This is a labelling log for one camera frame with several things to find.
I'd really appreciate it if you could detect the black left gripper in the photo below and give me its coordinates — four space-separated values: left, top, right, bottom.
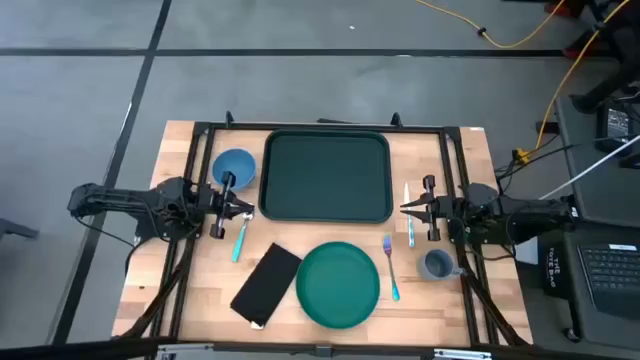
198 171 255 240

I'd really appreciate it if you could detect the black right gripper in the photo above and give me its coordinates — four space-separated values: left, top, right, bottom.
399 174 454 242

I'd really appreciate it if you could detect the teal-handled knife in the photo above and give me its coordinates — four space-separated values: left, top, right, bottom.
403 182 416 249

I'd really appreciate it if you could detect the teal-handled spoon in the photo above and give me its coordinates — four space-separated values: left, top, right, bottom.
230 212 254 264

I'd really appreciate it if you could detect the blue bowl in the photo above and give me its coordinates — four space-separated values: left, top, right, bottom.
211 147 257 192

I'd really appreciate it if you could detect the grey mug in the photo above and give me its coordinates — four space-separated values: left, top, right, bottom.
416 248 466 282

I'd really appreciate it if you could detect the teal-handled fork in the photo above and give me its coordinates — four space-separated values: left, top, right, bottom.
382 234 401 302

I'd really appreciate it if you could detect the black cloth napkin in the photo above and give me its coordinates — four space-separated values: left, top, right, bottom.
229 242 304 329

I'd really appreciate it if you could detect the green plate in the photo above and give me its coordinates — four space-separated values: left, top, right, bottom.
295 241 381 330

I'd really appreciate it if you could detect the dark green serving tray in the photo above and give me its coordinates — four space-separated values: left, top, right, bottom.
258 128 394 224

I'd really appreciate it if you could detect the white paper sheet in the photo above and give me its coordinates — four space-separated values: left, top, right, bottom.
514 243 540 265

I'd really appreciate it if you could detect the black tote bag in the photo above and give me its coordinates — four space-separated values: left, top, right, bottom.
542 241 575 301

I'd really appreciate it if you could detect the grey wheeled cart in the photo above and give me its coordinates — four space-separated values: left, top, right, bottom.
559 219 640 351

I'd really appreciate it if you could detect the grey desk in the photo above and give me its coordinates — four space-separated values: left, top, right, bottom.
553 94 640 230

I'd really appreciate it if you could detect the black laptop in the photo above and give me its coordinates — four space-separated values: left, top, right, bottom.
577 242 640 321

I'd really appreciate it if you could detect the black power supply box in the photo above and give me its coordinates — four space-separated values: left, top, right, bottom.
595 99 640 154

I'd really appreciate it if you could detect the grey chair leg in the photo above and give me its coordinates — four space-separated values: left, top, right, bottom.
0 218 40 241

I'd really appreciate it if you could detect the black chair base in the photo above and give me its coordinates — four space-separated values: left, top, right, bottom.
569 0 640 114

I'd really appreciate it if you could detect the black aluminium table frame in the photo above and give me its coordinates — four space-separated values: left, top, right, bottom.
0 110 640 360

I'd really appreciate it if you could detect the silver metal bracket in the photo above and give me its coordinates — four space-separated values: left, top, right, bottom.
432 348 492 360

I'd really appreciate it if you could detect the white cable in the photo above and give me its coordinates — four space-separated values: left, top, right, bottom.
538 134 640 201

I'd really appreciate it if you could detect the yellow cable with black clip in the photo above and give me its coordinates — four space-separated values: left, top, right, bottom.
414 0 567 50

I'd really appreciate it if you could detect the yellow cable with plug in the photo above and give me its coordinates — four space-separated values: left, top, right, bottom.
534 0 632 151

